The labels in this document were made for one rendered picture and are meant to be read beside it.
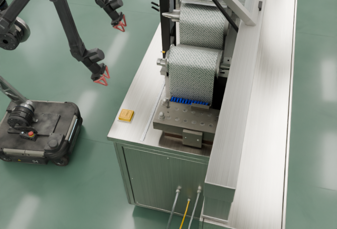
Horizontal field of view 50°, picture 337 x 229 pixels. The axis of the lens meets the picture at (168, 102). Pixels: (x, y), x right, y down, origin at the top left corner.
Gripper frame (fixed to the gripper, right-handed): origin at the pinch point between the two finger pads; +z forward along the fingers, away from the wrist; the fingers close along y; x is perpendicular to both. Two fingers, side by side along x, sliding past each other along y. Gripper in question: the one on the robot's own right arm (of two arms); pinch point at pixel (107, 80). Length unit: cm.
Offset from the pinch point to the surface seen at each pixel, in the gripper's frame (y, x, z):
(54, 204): -30, 96, 66
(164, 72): 0.9, -32.9, 9.5
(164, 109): -17.4, -29.7, 18.8
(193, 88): -9, -47, 18
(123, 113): -13.1, -2.9, 15.8
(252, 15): -23, -94, -20
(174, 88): -7.4, -36.6, 15.2
